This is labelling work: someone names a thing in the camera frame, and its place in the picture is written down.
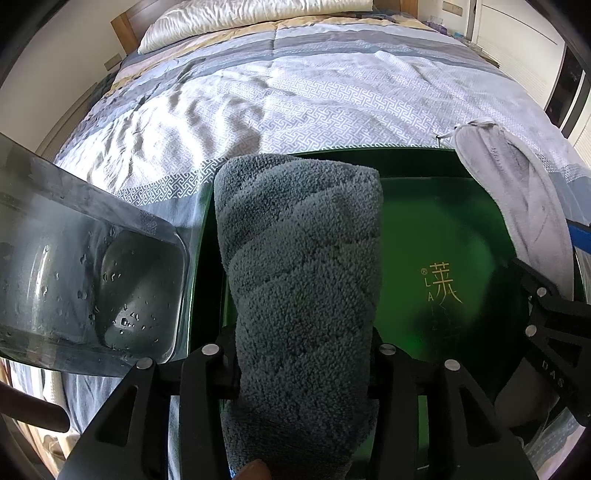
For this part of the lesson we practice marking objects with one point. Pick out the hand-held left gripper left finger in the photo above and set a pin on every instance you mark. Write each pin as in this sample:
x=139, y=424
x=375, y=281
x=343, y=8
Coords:
x=221, y=369

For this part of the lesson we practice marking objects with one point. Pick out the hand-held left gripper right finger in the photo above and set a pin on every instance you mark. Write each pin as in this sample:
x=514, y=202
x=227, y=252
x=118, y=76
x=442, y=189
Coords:
x=379, y=369

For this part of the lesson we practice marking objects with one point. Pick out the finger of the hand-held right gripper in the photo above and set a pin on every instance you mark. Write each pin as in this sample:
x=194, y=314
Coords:
x=582, y=240
x=549, y=304

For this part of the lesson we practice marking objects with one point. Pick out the light grey cloth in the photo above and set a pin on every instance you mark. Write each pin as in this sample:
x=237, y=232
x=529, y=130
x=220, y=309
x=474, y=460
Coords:
x=521, y=194

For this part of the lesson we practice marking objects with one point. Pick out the grey-blue fluffy towel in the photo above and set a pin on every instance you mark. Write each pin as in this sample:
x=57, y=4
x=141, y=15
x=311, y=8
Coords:
x=300, y=277

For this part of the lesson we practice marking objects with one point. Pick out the green box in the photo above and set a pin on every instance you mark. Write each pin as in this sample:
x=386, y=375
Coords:
x=438, y=230

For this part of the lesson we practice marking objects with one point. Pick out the person's left hand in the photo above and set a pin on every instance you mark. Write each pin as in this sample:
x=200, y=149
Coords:
x=251, y=471

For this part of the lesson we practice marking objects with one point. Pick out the dark curved bar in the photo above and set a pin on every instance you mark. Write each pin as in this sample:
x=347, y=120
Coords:
x=37, y=408

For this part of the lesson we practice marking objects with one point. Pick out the white wardrobe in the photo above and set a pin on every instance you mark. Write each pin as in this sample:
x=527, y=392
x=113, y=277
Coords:
x=517, y=41

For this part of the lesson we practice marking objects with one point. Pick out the bed with striped duvet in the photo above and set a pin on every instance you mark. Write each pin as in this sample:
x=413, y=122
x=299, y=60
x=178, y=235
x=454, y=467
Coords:
x=323, y=92

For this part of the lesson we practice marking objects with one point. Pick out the wooden bed headboard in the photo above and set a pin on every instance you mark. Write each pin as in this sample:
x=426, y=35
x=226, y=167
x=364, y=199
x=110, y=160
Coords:
x=127, y=32

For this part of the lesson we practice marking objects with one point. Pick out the white pillow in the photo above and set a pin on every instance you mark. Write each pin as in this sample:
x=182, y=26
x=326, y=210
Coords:
x=221, y=18

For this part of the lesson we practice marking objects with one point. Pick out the wall switch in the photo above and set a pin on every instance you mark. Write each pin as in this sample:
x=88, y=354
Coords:
x=451, y=7

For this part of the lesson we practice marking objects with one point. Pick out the wall outlet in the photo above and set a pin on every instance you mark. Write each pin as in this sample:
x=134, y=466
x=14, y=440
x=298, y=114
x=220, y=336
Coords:
x=113, y=60

